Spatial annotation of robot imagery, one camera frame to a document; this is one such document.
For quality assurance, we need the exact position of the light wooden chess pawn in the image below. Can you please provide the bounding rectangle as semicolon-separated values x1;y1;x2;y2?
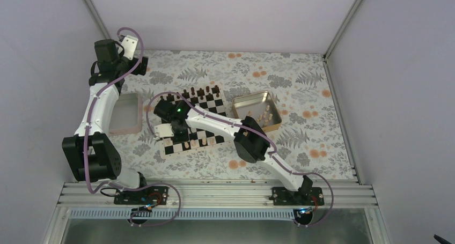
189;139;198;149

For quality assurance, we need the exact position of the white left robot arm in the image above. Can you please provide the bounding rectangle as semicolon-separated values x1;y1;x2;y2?
62;35;149;204

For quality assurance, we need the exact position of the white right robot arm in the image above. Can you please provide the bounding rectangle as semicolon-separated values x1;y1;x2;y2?
153;100;312;205

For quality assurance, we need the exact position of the black white chessboard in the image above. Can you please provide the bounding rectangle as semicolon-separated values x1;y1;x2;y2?
159;85;234;159

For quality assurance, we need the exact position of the pink tin lid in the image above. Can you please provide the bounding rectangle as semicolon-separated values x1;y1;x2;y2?
109;93;143;136

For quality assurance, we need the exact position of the gold metal tin tray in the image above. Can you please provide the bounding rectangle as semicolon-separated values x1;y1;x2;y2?
232;91;282;132

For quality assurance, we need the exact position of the floral patterned table mat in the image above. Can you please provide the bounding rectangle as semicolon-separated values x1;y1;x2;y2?
110;50;354;180

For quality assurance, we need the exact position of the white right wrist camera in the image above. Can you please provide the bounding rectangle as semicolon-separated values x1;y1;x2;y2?
154;123;174;138

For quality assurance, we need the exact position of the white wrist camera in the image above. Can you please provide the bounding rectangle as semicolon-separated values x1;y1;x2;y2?
120;35;138;61
154;123;174;138

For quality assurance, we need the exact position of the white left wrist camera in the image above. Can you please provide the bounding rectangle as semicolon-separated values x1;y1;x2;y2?
120;35;138;61

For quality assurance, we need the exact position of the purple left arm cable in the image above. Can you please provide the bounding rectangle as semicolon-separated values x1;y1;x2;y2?
82;26;182;227

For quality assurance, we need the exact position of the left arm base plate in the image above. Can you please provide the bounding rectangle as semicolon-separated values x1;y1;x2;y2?
114;186;169;206

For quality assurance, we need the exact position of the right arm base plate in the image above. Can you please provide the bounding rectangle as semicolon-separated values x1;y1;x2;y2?
269;187;325;206

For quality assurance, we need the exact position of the aluminium rail frame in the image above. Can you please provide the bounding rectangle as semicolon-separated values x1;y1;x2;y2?
57;180;378;209

